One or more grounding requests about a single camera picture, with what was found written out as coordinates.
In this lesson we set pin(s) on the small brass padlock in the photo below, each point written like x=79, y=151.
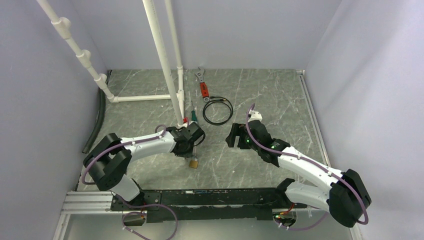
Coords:
x=193, y=163

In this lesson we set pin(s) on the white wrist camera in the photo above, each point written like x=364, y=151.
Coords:
x=186, y=122
x=254, y=116

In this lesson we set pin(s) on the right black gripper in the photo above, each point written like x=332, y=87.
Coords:
x=237, y=130

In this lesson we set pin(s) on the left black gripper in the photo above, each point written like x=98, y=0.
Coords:
x=187, y=154

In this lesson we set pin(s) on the green handle screwdriver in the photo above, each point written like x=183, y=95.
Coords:
x=193, y=113

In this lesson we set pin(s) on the aluminium rail right edge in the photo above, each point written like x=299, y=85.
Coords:
x=322, y=147

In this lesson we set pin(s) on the red handle adjustable wrench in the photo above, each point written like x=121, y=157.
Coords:
x=203, y=87

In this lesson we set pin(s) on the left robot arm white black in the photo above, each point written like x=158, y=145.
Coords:
x=106, y=165

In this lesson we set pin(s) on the white pvc pipe frame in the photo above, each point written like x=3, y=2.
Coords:
x=176, y=95

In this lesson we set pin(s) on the black foam tube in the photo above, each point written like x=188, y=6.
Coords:
x=98, y=122

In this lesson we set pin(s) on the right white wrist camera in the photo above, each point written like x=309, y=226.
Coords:
x=254, y=116

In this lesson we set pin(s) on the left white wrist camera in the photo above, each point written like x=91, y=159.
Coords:
x=186, y=122

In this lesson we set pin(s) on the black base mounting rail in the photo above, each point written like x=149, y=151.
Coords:
x=208, y=204

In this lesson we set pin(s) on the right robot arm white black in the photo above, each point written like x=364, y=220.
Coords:
x=342, y=194

